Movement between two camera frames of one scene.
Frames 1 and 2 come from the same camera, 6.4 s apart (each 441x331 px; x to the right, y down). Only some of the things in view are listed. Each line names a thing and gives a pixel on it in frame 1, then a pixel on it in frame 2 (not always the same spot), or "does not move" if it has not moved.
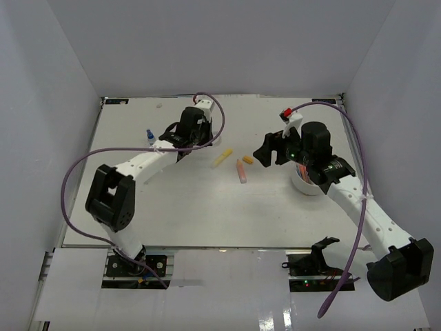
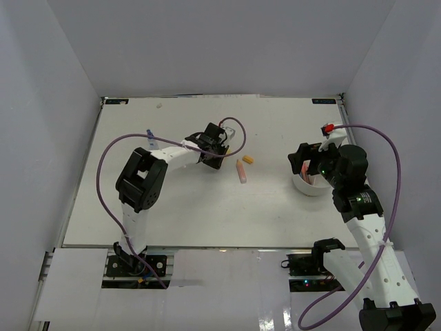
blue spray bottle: x=150 y=137 does not move
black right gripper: x=274 y=142 to x=310 y=152
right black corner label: x=329 y=101 does not move
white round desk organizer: x=303 y=186 does not move
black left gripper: x=207 y=125 to x=215 y=165
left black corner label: x=117 y=101 does not move
